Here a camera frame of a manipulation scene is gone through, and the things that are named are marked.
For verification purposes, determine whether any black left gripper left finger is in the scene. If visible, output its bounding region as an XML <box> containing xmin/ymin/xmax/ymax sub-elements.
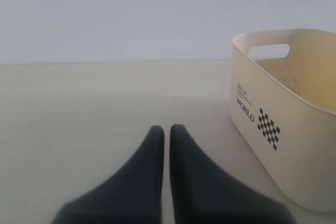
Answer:
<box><xmin>52</xmin><ymin>125</ymin><xmax>164</xmax><ymax>223</ymax></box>

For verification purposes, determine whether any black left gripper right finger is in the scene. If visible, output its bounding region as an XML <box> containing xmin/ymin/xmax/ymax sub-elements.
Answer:
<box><xmin>170</xmin><ymin>124</ymin><xmax>285</xmax><ymax>223</ymax></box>

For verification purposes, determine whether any cream plastic bin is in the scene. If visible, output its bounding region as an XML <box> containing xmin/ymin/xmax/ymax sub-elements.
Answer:
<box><xmin>229</xmin><ymin>28</ymin><xmax>335</xmax><ymax>212</ymax></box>

